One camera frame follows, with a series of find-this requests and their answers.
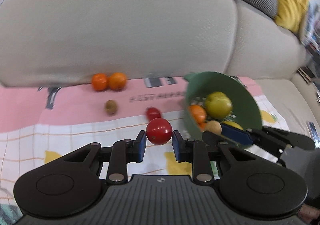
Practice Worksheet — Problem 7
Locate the beige fabric sofa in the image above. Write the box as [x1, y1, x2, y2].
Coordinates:
[0, 0, 320, 205]

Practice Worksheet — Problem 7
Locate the green apple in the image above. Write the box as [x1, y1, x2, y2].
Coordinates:
[205, 91, 233, 120]

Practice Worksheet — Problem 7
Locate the small brown round fruit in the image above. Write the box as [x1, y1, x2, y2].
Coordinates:
[104, 100, 118, 115]
[203, 120, 223, 136]

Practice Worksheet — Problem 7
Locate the orange tangerine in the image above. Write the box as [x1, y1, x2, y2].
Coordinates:
[188, 105, 208, 126]
[91, 73, 109, 92]
[108, 72, 128, 91]

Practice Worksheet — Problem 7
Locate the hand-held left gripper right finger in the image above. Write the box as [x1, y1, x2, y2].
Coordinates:
[172, 130, 269, 183]

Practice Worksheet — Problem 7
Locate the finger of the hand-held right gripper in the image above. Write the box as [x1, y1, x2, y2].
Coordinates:
[221, 122, 263, 147]
[202, 131, 250, 152]

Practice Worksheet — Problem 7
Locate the red cherry tomato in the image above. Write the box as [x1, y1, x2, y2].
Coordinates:
[146, 118, 173, 145]
[146, 107, 162, 121]

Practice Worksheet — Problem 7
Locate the teal ribbed cloth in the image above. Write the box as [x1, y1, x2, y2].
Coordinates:
[0, 204, 23, 225]

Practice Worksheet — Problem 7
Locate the green colander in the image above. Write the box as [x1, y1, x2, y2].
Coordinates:
[184, 71, 263, 151]

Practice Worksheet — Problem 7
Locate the pink patterned cloth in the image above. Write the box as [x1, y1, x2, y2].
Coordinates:
[0, 76, 291, 215]

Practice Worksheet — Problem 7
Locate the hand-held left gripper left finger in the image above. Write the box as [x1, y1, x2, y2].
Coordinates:
[49, 130, 148, 182]

